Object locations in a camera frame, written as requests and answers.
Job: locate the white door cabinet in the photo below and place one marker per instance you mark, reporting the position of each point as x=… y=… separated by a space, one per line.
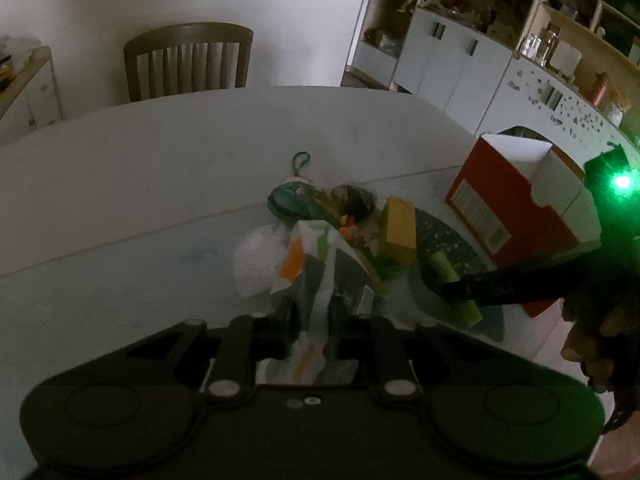
x=450 y=70

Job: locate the patterned white plastic bag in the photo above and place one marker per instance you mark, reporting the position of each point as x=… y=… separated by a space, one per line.
x=320 y=270

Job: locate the white square board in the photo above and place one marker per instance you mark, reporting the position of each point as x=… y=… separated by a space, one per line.
x=565 y=57

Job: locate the brown wooden chair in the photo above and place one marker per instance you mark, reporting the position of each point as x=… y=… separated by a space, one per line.
x=187 y=40

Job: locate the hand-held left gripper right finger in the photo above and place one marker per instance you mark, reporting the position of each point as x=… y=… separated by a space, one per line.
x=345 y=335

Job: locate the small glass jar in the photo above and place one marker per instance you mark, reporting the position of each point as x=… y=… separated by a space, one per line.
x=531 y=47

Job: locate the yellow box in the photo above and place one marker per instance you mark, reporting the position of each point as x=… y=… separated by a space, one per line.
x=398 y=230

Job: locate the tall glass jar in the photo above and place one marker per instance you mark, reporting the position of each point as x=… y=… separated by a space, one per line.
x=550 y=42

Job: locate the dark green oval mat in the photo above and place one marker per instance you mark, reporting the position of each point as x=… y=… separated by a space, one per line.
x=450 y=237

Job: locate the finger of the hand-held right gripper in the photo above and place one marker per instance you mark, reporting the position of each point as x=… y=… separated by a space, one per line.
x=510 y=285

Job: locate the person's right hand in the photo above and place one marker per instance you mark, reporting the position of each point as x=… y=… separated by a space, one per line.
x=592 y=350

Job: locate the green plastic wrapper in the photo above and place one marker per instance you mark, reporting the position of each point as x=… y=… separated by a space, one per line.
x=392 y=269

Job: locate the orange lid jar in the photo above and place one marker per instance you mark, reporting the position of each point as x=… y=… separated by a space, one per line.
x=619 y=107

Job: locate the copper bottle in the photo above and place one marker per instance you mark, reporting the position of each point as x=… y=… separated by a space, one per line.
x=598 y=90

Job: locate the white speckled cabinet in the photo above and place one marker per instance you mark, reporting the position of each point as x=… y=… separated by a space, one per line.
x=575 y=120

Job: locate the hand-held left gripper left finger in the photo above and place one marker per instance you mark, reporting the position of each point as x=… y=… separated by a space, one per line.
x=279 y=332

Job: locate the lime green tube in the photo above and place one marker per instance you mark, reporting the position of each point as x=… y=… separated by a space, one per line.
x=444 y=266

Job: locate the red cardboard box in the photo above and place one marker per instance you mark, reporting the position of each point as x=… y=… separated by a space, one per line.
x=505 y=195

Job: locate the dark green chair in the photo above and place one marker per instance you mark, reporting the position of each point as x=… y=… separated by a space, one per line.
x=522 y=132

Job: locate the dark furry item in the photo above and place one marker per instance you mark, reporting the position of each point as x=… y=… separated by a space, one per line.
x=352 y=202

